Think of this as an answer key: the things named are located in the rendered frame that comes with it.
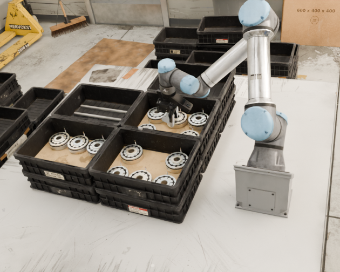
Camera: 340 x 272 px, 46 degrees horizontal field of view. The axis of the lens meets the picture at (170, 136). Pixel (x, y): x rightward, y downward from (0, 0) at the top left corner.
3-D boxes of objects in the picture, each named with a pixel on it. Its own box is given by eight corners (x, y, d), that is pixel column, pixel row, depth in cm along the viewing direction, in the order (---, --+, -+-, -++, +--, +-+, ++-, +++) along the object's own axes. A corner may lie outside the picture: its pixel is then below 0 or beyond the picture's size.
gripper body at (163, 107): (162, 102, 195) (161, 82, 186) (179, 106, 193) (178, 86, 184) (157, 113, 190) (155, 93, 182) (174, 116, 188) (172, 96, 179)
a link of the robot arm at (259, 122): (282, 142, 154) (278, 6, 161) (271, 137, 141) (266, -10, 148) (252, 143, 160) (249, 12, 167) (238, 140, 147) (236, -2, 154)
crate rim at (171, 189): (201, 143, 175) (200, 138, 173) (176, 194, 154) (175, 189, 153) (120, 130, 189) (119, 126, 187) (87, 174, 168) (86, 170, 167)
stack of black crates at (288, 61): (292, 94, 321) (296, 42, 293) (286, 116, 300) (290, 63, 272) (242, 89, 335) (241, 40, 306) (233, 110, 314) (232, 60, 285)
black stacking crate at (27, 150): (123, 145, 195) (119, 127, 188) (93, 189, 175) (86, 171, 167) (56, 133, 209) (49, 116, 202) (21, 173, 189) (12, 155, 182)
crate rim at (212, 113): (220, 103, 195) (220, 99, 193) (201, 143, 175) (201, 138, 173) (146, 94, 209) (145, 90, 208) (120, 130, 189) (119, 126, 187)
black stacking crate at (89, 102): (148, 109, 215) (145, 91, 208) (124, 144, 195) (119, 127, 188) (86, 100, 230) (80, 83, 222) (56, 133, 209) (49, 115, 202)
